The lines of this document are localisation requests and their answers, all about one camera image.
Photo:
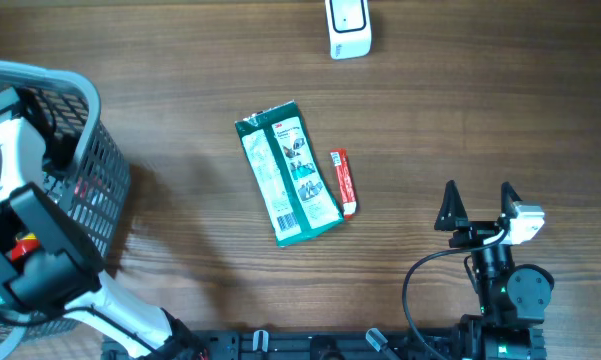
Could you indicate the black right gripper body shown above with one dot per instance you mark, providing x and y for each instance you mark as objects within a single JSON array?
[{"x": 472, "y": 234}]

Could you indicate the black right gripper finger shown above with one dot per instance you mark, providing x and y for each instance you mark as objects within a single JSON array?
[
  {"x": 452, "y": 215},
  {"x": 509, "y": 199}
]

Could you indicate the red sachet packet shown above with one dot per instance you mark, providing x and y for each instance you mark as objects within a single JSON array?
[{"x": 345, "y": 181}]

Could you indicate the green 3M glove packet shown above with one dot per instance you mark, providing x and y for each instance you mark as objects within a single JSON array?
[{"x": 279, "y": 151}]

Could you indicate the chilli sauce bottle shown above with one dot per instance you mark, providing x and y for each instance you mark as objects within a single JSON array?
[{"x": 24, "y": 247}]

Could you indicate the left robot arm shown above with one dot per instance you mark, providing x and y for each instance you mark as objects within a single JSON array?
[{"x": 145, "y": 331}]

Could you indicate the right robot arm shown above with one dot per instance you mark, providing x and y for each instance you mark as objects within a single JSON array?
[{"x": 512, "y": 297}]

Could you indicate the white barcode scanner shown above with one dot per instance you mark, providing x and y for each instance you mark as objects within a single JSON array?
[{"x": 349, "y": 28}]

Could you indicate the grey plastic basket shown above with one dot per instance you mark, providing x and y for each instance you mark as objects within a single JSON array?
[{"x": 63, "y": 184}]

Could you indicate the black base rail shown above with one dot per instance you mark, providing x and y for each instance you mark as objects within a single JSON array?
[{"x": 234, "y": 345}]

